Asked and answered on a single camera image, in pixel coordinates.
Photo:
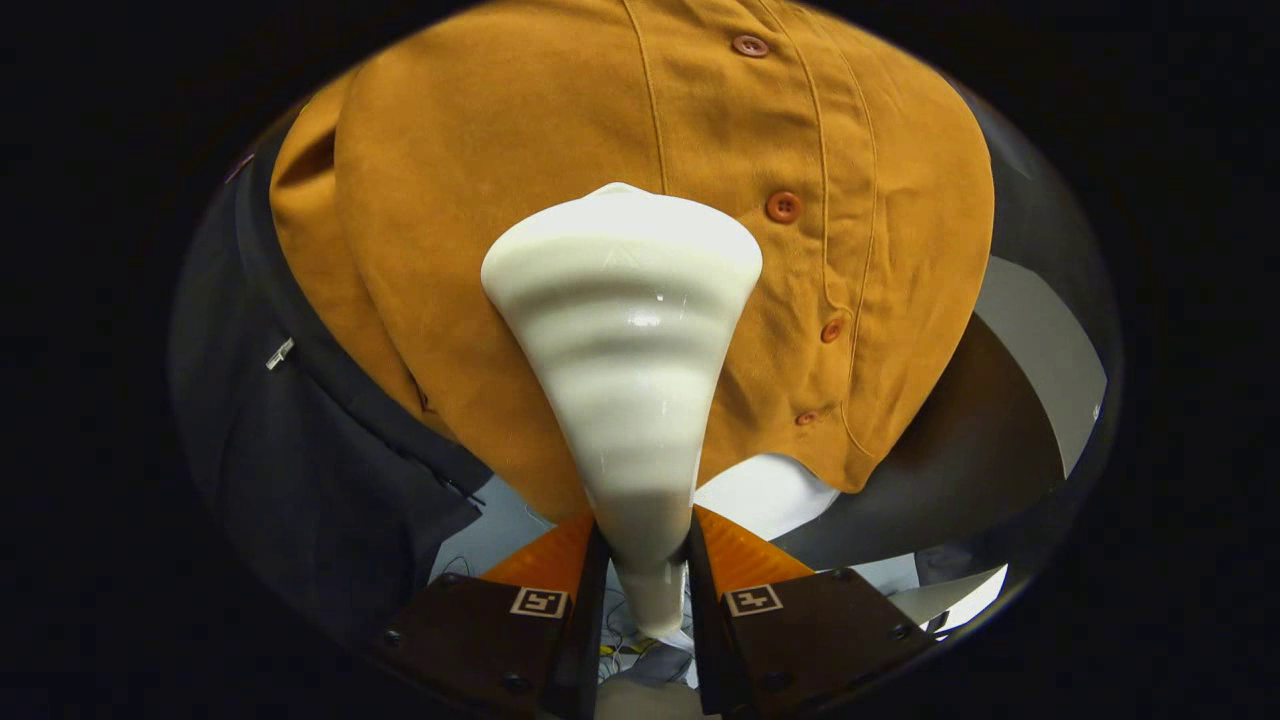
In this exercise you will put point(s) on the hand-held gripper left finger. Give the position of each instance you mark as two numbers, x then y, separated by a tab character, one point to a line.
490	640

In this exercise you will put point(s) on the orange button-up shirt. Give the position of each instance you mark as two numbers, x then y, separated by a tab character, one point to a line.
480	200

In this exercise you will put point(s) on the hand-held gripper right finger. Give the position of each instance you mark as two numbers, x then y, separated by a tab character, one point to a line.
800	640

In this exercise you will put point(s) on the silver clip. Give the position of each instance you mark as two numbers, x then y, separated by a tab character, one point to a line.
279	352

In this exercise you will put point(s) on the white mannequin torso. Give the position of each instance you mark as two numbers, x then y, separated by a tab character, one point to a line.
765	495

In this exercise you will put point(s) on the black backdrop cloth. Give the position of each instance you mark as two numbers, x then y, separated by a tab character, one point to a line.
300	480

